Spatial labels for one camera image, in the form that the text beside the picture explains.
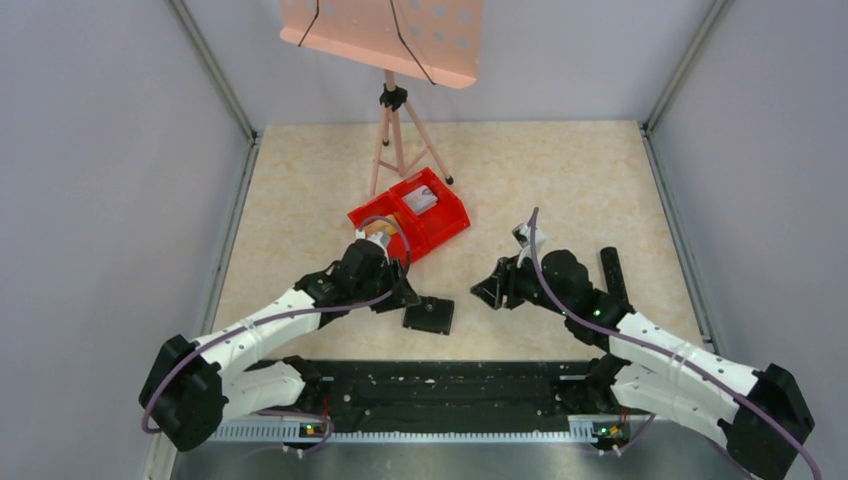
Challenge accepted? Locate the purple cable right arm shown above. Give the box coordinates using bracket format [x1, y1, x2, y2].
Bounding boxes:
[527, 207, 823, 480]

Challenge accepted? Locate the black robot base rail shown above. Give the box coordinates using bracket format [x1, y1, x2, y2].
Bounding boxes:
[211, 357, 657, 452]

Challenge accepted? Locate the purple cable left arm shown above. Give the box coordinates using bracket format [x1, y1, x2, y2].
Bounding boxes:
[140, 215, 412, 435]

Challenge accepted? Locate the red plastic bin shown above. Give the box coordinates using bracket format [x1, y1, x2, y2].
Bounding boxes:
[388, 168, 471, 260]
[347, 192, 427, 265]

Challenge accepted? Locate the gold VIP card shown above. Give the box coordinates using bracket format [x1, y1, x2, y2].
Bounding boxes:
[362, 214, 399, 237]

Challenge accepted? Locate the black leather card holder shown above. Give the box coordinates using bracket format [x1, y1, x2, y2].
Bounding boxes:
[402, 296, 455, 336]

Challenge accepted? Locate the pink music stand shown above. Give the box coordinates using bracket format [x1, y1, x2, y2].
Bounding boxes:
[279, 0, 484, 196]

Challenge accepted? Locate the white silver card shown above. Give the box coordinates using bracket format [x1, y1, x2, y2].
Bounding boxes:
[402, 185, 438, 215]

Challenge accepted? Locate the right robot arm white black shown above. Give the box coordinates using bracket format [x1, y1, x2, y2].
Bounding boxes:
[471, 247, 822, 479]

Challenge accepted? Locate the red plastic bin right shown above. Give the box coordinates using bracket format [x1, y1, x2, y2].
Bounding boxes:
[388, 168, 471, 260]

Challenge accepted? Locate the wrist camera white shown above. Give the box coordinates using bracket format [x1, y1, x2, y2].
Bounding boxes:
[511, 223, 547, 264]
[356, 229, 391, 257]

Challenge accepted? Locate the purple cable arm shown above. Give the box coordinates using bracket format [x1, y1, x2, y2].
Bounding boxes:
[140, 215, 412, 435]
[527, 207, 823, 480]

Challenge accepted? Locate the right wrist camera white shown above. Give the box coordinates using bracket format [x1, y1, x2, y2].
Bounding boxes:
[511, 223, 547, 264]

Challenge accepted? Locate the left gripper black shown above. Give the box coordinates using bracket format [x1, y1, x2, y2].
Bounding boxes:
[354, 257, 422, 314]

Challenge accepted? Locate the red plastic bin left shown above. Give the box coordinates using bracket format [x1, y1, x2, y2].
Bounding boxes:
[347, 192, 427, 265]

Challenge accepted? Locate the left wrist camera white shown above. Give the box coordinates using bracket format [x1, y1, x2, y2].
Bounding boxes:
[356, 229, 391, 257]

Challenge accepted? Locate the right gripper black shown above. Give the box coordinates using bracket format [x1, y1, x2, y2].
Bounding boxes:
[471, 249, 571, 316]

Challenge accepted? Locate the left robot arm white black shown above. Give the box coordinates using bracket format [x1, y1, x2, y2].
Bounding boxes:
[139, 237, 417, 452]

